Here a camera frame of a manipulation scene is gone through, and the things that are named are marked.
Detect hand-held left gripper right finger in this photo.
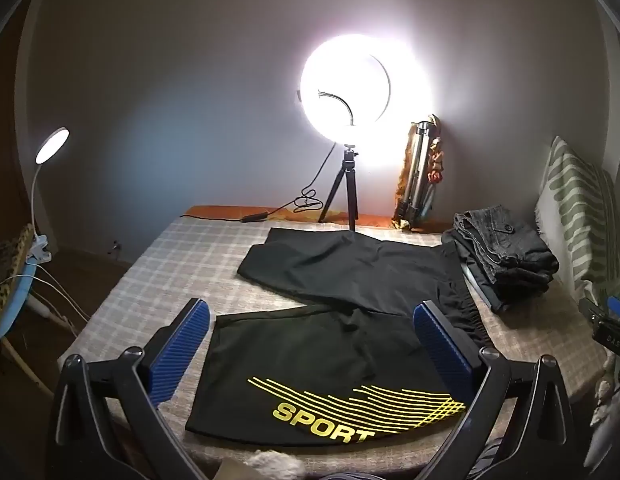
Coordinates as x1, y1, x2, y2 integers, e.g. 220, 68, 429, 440
412, 300, 577, 480

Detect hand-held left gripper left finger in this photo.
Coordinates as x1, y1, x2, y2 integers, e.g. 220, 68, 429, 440
44, 298, 211, 480

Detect black sport pants yellow print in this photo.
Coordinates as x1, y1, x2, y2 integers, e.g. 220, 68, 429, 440
185, 227, 493, 447

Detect folded dark pants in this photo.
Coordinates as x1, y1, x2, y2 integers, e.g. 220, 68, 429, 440
441, 229, 558, 315

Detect green striped pillow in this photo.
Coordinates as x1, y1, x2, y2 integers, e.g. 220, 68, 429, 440
534, 135, 620, 311

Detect stack of grey folded clothes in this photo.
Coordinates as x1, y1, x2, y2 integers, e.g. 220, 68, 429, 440
453, 204, 560, 283

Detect white fluffy cloth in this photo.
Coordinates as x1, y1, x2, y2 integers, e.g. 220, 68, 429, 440
239, 449, 307, 480

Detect white lamp clamp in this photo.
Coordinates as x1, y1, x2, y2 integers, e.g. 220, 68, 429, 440
24, 234, 54, 264

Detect blue chair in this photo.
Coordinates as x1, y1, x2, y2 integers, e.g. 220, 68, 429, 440
0, 240, 58, 403

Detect folded silver tripod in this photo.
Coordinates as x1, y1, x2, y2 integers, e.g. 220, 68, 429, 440
394, 119, 441, 231

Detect colourful decorative hanging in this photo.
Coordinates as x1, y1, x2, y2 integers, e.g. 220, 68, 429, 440
426, 115, 449, 187

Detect leopard print cloth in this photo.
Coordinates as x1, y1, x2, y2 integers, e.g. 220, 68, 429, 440
0, 223, 37, 332

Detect small black tripod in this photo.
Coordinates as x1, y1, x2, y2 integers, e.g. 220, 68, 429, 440
317, 143, 362, 234

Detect white gooseneck desk lamp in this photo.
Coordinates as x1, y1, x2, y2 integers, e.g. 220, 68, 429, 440
29, 127, 71, 243

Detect white cable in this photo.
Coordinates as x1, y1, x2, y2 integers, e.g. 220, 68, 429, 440
25, 269, 92, 333

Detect black power cable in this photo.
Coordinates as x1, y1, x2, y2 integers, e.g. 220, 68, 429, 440
181, 142, 337, 224

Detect round ring light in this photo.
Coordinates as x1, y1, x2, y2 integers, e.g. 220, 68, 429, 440
296, 34, 395, 136

